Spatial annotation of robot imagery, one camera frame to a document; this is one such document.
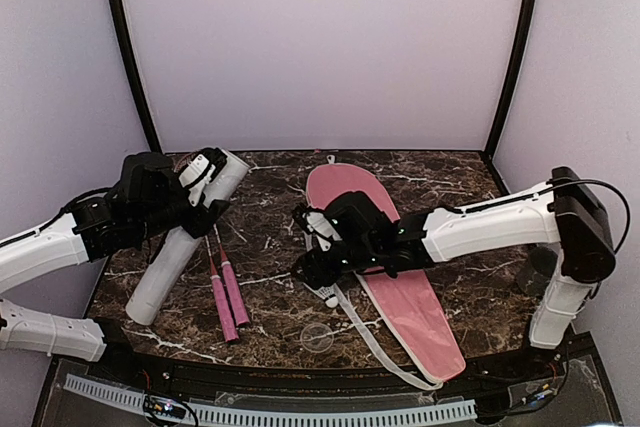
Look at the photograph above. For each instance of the clear plastic tube lid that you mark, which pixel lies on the clear plastic tube lid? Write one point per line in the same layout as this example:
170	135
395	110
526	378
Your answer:
317	337

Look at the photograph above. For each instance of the pink racket bag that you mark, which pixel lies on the pink racket bag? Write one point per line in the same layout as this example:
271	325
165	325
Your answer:
408	304

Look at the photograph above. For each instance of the black front rail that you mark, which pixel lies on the black front rail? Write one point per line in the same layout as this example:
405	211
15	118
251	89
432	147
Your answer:
483	375

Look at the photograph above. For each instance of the grey slotted cable duct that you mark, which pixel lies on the grey slotted cable duct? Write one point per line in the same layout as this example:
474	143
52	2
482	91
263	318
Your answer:
165	410

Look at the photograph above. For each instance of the black right corner post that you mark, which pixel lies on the black right corner post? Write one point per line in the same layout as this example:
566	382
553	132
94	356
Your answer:
520	40

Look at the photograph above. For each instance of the white pink badminton racket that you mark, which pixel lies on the white pink badminton racket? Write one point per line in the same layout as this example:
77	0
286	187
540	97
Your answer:
234	295

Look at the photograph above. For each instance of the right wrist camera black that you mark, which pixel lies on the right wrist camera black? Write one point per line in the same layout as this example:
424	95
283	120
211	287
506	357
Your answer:
316	227

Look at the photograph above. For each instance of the black left corner post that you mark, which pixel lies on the black left corner post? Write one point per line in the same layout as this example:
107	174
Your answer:
133	75

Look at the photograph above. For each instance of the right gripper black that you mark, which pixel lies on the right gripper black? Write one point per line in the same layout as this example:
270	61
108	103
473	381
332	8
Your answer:
315	266

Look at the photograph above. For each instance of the black corner post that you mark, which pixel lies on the black corner post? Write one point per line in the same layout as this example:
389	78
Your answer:
520	40
133	75

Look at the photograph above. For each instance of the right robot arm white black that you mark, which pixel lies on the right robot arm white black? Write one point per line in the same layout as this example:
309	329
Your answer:
356	235

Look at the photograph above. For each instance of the white plastic shuttlecock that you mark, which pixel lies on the white plastic shuttlecock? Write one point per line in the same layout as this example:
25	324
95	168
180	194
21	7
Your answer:
326	294

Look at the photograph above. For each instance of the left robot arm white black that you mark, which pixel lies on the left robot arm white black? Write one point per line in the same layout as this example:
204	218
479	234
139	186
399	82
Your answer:
153	197

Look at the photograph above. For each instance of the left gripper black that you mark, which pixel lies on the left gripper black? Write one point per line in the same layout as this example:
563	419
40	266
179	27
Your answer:
206	217

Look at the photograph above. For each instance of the white shuttlecock tube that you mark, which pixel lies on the white shuttlecock tube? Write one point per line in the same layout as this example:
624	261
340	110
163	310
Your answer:
178	248

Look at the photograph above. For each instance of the red badminton racket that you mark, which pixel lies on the red badminton racket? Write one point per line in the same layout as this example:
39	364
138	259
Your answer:
223	308

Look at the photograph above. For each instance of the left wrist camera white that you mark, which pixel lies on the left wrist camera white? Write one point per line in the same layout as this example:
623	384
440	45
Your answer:
199	172

